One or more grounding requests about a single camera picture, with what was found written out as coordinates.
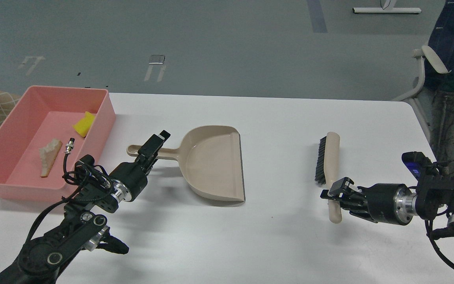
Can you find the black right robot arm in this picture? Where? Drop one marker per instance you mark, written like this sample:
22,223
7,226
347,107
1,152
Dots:
432,199

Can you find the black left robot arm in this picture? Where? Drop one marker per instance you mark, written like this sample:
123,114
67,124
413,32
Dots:
69,226

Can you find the pink plastic bin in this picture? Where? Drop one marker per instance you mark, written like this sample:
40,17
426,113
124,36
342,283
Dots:
44,113

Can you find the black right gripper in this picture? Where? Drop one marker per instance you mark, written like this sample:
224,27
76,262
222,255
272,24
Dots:
383,202

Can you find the white office chair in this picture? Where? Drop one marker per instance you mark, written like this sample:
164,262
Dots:
425,55

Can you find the white desk base foot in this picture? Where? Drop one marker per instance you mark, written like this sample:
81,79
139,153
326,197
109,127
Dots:
387,7

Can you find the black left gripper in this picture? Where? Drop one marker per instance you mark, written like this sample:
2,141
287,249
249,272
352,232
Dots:
130,178

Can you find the beige hand brush black bristles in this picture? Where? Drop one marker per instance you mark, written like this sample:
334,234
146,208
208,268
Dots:
327,170

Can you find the beige plastic dustpan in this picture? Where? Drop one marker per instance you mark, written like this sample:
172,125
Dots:
210,160

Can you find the yellow green sponge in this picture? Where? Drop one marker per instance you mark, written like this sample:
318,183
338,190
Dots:
83,125

